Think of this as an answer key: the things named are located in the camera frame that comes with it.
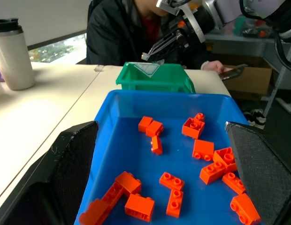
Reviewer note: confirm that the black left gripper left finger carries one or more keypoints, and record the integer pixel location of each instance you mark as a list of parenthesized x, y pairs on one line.
[(72, 159)]

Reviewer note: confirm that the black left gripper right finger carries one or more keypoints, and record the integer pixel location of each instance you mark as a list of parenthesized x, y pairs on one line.
[(258, 168)]

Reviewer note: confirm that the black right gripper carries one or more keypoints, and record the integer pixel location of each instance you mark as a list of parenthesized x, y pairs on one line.
[(183, 30)]

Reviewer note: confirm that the small silver item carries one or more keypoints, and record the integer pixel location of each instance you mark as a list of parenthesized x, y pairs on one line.
[(144, 56)]

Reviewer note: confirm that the black smartphone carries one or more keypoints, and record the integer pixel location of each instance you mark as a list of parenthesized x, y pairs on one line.
[(232, 72)]

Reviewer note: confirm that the green plastic bin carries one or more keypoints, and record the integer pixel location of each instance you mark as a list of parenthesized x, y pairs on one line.
[(164, 78)]

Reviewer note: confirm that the blue plastic bin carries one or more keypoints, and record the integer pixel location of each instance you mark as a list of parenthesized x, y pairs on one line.
[(145, 150)]

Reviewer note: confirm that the person's bare hand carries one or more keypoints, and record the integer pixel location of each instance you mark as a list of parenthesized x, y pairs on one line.
[(212, 66)]

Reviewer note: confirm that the orange toy brick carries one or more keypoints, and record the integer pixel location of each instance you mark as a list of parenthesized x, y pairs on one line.
[(211, 173), (233, 182), (174, 203), (203, 149), (112, 195), (145, 123), (199, 116), (193, 128), (94, 213), (245, 208), (156, 145), (139, 207), (171, 181), (129, 182), (155, 128), (226, 157)]

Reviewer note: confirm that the black and white shoes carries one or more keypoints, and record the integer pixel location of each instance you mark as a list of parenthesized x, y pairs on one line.
[(255, 117)]

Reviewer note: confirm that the person in dark jacket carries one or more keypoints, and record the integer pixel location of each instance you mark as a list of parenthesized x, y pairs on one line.
[(112, 32)]

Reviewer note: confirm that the brown cardboard box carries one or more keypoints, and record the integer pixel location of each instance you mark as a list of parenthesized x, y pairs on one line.
[(250, 77)]

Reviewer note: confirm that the white tumbler with black lid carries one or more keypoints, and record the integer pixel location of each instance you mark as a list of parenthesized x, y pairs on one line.
[(13, 58)]

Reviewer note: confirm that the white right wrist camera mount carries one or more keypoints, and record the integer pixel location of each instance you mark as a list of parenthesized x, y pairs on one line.
[(192, 21)]

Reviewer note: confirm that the grey metal table frame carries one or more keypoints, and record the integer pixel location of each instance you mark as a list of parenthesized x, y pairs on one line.
[(277, 77)]

